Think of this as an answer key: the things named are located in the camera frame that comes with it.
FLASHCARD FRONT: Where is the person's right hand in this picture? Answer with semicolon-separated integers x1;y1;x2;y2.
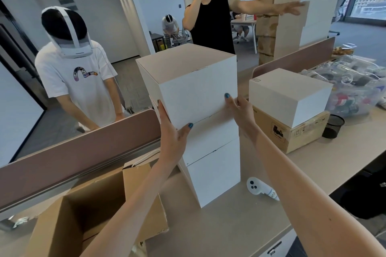
224;93;261;142

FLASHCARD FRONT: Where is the person's left hand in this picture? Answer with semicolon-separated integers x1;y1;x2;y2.
157;99;194;167

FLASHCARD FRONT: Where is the person's left forearm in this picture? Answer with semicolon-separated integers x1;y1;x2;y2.
80;159;179;257

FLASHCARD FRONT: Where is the person's right forearm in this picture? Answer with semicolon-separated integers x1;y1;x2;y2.
247;132;386;257

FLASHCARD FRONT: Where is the white handheld controller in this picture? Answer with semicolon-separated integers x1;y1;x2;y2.
246;177;280;202

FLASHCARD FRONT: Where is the mauve desk divider panel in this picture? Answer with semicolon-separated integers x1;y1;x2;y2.
252;36;336;79
0;108;162;221

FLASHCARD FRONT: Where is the black mesh pen cup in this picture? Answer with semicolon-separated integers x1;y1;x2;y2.
322;114;345;140

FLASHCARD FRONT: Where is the white background desk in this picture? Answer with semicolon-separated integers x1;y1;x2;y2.
230;18;257;44

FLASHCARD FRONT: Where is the dark background desk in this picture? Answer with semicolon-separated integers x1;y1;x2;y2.
150;33;166;53

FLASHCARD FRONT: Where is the clear snack packet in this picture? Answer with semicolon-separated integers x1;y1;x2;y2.
331;43;356;56

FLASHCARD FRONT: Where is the white VR headset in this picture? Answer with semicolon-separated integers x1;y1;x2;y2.
41;6;94;59

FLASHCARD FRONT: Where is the grey office chair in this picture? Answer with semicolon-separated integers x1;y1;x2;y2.
329;0;350;36

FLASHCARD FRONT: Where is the small white crumpled wrapper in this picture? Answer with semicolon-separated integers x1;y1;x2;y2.
12;217;30;230

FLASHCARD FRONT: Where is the black door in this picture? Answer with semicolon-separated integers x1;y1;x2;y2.
0;0;47;111

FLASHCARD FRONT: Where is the white desk cable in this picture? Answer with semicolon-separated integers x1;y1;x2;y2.
131;149;160;167

